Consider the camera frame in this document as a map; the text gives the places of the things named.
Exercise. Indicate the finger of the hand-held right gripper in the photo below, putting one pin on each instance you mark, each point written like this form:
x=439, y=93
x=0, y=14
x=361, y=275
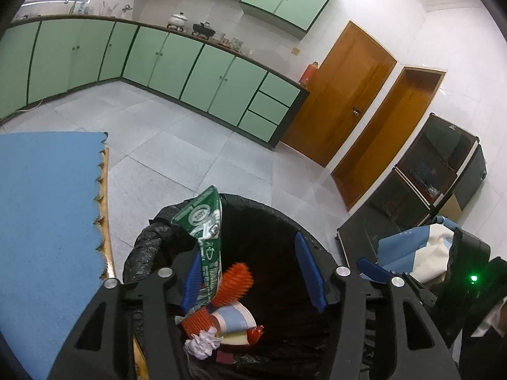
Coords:
x=372, y=271

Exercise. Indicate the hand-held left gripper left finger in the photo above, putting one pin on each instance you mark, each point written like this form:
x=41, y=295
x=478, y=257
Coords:
x=193, y=281

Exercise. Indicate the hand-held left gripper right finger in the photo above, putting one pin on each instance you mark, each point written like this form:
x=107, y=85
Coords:
x=311, y=273

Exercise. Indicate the red foam fruit net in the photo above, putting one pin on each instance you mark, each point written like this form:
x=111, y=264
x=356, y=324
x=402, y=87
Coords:
x=198, y=320

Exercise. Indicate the orange scrub brush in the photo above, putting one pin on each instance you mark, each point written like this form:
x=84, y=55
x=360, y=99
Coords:
x=235, y=282

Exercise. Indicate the black-bagged trash bin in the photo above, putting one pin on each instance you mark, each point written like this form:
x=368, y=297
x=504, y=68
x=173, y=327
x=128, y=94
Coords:
x=269, y=245

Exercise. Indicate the blue and white paper cup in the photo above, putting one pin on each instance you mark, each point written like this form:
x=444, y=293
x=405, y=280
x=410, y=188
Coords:
x=233, y=316

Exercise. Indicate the white tissue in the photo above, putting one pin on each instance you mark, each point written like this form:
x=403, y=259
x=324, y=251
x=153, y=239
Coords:
x=204, y=344

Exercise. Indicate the green printed packet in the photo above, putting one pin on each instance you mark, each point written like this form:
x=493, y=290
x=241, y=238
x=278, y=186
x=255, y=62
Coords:
x=202, y=213

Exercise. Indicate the pale yellow sponge block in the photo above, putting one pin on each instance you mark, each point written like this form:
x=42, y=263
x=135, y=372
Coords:
x=235, y=339

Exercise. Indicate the red printed packet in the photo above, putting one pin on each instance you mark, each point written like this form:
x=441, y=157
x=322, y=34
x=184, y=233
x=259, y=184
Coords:
x=255, y=333

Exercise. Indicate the dark red wrapper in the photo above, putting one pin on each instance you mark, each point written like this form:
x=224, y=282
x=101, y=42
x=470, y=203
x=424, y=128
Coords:
x=225, y=357

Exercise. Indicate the person's right forearm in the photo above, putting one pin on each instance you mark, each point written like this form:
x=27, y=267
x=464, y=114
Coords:
x=487, y=348

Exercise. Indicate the blue and white cloth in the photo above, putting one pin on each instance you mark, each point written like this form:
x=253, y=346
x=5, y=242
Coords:
x=416, y=249

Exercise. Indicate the black glass-front cabinet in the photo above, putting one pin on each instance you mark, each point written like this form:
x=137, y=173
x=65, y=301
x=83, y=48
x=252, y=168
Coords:
x=427, y=166

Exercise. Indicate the plain wooden door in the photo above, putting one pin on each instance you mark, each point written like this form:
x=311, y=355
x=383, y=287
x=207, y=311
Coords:
x=392, y=138

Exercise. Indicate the blue scalloped table mat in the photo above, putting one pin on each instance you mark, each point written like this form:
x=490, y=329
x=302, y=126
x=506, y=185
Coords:
x=47, y=225

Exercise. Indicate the red thermos flask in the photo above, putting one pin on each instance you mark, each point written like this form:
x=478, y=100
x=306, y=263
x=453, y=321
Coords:
x=309, y=73

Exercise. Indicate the green base kitchen cabinets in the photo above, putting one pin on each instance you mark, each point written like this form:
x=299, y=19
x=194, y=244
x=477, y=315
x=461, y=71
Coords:
x=166, y=63

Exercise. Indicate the glass jar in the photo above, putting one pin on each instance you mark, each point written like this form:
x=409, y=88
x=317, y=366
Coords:
x=237, y=42
x=220, y=37

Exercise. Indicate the black wok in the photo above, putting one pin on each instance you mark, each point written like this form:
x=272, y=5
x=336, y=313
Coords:
x=202, y=29

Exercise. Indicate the white cooking pot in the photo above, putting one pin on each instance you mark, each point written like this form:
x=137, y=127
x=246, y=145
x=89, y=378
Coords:
x=177, y=20

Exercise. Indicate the utensil holder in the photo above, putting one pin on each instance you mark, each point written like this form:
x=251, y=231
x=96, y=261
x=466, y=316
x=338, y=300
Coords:
x=109, y=8

